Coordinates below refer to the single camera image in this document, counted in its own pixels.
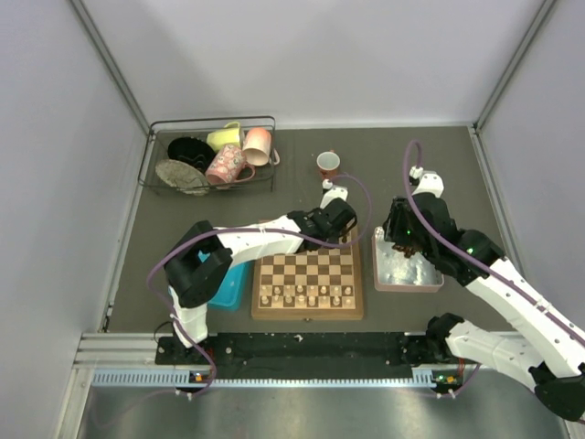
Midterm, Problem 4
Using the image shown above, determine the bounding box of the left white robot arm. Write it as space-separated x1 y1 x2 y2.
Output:
163 198 356 363

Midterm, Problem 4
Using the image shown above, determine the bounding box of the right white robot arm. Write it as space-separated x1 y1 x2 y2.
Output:
383 193 584 423

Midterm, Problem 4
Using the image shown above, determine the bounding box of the dark pieces pile in tin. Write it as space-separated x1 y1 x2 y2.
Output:
392 243 420 258

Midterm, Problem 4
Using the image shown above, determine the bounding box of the wooden chess board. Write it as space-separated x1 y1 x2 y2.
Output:
250 229 364 321

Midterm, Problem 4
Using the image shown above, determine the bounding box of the pink metal tin tray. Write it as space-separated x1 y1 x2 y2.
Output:
372 226 444 293

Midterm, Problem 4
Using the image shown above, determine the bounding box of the brown mug white inside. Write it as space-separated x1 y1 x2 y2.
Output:
316 150 341 180

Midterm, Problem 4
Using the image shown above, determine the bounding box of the pink white mug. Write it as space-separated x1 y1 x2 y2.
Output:
242 127 271 166

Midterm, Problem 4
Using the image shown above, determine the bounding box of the pink floral mug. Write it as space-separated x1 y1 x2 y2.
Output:
206 144 256 186

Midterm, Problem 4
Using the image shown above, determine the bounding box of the blue plastic tray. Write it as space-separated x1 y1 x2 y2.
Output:
167 253 251 313

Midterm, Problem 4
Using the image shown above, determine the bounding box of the yellow mug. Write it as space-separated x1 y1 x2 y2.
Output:
206 121 245 152

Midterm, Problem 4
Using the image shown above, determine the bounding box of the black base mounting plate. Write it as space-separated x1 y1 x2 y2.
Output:
154 331 435 380

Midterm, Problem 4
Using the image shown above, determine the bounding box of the grey speckled plate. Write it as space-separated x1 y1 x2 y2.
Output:
154 159 209 196

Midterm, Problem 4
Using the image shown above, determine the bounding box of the black ridged bowl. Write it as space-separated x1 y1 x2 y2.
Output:
167 137 216 173

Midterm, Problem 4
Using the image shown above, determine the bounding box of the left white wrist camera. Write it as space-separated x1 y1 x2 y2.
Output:
320 179 348 209

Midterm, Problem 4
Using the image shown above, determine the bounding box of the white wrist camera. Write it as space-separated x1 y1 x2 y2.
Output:
320 179 348 209
409 166 444 198

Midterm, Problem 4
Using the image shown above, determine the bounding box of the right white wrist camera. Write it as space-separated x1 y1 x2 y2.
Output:
409 166 444 198

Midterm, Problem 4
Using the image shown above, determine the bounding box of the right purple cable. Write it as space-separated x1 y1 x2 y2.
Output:
404 140 585 398

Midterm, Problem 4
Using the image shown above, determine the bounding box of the black wire dish rack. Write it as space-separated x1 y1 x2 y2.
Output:
138 115 276 192

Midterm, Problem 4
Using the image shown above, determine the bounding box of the white slotted cable duct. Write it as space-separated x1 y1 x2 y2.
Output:
91 369 462 389

